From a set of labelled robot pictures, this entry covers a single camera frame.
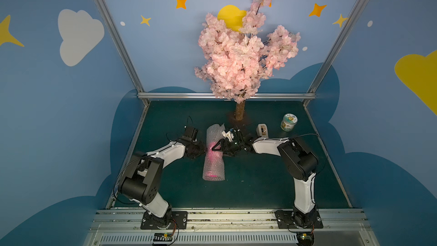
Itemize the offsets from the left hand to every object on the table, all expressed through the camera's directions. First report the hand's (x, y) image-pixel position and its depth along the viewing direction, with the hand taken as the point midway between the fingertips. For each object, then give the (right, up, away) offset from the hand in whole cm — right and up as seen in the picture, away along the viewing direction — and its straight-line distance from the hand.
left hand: (206, 148), depth 94 cm
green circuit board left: (-17, -35, -21) cm, 44 cm away
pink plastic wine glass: (+4, -2, -6) cm, 8 cm away
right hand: (+6, 0, -2) cm, 7 cm away
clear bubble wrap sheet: (+4, +8, +2) cm, 9 cm away
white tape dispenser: (+33, +10, +8) cm, 35 cm away
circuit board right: (+45, -36, -20) cm, 61 cm away
